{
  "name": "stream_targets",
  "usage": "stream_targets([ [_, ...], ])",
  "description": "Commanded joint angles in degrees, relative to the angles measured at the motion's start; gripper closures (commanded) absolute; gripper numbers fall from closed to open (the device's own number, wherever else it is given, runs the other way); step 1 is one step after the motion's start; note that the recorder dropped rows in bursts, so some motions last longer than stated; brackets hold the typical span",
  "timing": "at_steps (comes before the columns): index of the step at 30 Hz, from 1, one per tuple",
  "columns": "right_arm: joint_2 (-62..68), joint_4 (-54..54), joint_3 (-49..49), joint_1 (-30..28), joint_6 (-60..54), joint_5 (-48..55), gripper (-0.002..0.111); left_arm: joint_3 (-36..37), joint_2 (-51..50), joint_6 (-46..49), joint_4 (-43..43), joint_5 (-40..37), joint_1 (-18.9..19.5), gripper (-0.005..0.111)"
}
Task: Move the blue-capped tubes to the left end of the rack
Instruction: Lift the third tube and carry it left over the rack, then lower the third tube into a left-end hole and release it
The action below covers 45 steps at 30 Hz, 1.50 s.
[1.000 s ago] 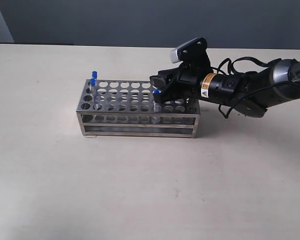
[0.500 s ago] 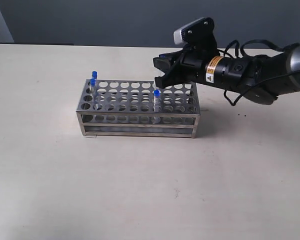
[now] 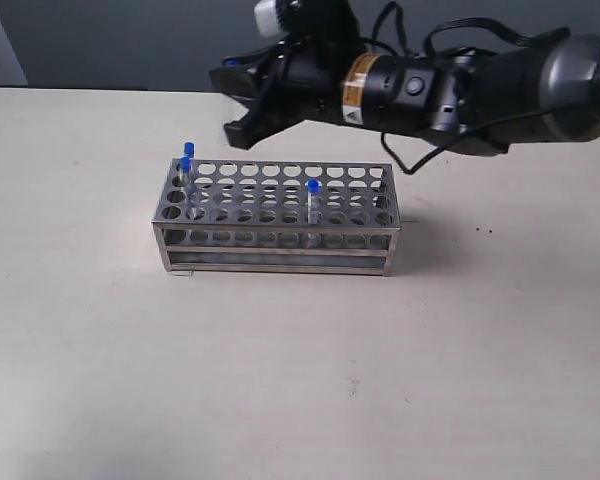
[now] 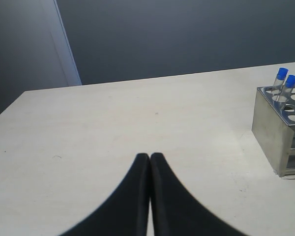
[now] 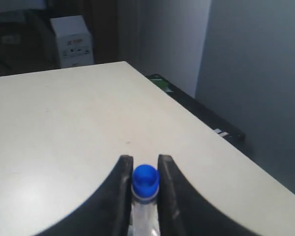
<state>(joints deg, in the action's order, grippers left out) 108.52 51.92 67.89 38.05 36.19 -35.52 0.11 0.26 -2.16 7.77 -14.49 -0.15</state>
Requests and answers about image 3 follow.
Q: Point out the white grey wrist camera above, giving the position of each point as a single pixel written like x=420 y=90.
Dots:
x=268 y=17

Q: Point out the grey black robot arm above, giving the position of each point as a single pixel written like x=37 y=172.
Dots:
x=545 y=89

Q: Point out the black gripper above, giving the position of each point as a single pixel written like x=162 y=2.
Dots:
x=324 y=70

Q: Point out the stainless steel test tube rack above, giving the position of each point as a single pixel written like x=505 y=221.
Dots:
x=252 y=217

